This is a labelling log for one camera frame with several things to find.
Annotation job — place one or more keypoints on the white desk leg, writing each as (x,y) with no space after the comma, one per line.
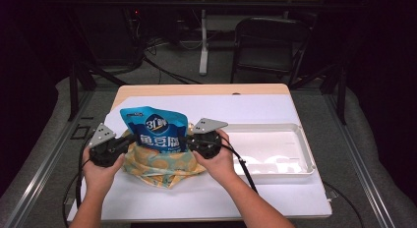
(203,51)

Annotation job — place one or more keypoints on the blue snack packet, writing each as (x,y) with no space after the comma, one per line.
(154,126)

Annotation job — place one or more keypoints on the white table sheet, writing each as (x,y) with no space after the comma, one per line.
(196,201)

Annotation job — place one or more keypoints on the person's left hand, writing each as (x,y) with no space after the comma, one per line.
(98,177)

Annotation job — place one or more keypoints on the person's right hand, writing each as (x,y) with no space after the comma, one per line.
(219,165)

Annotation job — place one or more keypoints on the black metal stand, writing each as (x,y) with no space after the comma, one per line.
(74,90)
(342,97)

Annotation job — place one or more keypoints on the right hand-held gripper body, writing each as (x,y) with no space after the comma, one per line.
(206,144)

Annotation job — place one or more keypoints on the aluminium floor rail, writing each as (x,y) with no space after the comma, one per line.
(36,188)
(360,172)

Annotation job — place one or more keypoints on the fruit print cloth bag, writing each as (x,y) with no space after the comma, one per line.
(157,169)

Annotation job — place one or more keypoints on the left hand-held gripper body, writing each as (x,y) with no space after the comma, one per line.
(105,149)

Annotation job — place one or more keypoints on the white plastic tray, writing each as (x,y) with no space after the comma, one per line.
(272,146)

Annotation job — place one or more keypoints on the black folding chair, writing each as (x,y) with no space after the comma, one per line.
(272,34)

